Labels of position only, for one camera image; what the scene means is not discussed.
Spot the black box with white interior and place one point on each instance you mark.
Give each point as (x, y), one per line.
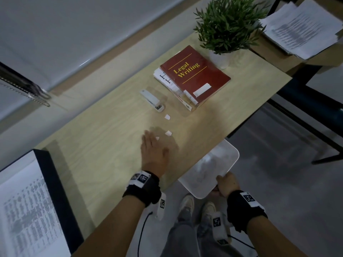
(57, 190)

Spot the stack of printed paper sheets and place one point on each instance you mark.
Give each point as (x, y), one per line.
(29, 211)

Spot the red hardcover book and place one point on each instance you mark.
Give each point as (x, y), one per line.
(195, 74)

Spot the white plastic bin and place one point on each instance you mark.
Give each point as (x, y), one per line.
(211, 168)

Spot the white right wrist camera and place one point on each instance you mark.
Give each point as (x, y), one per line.
(219, 230)

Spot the black right wrist band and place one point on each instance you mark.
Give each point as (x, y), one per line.
(241, 214)

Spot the person's left hand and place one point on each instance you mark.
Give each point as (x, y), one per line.
(155, 157)

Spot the torn white paper scraps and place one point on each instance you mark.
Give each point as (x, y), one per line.
(168, 133)

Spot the person's white left shoe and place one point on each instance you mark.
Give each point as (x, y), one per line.
(187, 204)

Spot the green potted plant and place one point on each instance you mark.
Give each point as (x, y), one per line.
(230, 24)

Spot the person's right hand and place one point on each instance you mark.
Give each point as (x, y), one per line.
(229, 184)

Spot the black wrist band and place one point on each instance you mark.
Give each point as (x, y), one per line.
(241, 214)
(144, 188)

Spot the person's left forearm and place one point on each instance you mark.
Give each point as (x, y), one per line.
(112, 232)

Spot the black left wrist band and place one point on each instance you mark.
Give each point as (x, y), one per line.
(144, 188)

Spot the grey roller blind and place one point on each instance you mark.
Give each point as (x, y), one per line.
(8, 107)
(67, 29)

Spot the person's white shoe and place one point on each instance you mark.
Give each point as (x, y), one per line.
(209, 210)
(187, 204)

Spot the person's right forearm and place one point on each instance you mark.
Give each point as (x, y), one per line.
(273, 240)

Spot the grey stapler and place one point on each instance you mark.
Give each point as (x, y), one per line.
(150, 99)

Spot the loose printed paper stack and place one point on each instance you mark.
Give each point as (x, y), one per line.
(302, 29)

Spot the person's white right shoe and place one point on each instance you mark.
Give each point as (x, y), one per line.
(209, 210)

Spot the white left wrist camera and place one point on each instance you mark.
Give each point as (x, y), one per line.
(161, 206)

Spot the person's grey trousers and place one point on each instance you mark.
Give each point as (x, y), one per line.
(185, 238)

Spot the white book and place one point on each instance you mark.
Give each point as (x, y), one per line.
(167, 81)

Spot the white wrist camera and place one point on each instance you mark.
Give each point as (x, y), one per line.
(161, 206)
(219, 230)

